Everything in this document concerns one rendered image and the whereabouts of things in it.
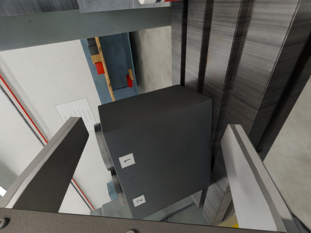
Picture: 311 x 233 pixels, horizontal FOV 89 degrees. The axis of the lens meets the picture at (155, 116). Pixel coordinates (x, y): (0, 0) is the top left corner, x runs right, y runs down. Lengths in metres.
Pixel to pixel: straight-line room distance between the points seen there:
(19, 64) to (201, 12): 4.60
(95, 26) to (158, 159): 0.45
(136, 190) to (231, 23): 0.29
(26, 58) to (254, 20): 4.61
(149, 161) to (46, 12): 0.48
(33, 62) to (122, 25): 4.17
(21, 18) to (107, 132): 0.45
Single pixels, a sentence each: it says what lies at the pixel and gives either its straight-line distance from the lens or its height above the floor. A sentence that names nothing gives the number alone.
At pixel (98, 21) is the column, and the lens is 0.59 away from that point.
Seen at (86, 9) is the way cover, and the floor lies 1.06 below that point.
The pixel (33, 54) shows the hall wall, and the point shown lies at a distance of 4.64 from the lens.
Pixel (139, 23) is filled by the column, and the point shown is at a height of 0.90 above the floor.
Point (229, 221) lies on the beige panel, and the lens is 1.75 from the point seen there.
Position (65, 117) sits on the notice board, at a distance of 5.27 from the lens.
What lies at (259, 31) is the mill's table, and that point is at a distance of 0.22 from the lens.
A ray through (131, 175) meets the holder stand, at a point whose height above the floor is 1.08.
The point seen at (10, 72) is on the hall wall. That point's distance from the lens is 4.88.
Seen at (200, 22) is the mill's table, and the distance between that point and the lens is 0.29.
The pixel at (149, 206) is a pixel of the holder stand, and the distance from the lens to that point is 0.36.
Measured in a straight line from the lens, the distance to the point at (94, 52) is 4.00.
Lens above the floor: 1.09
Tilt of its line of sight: 16 degrees down
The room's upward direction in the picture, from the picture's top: 107 degrees counter-clockwise
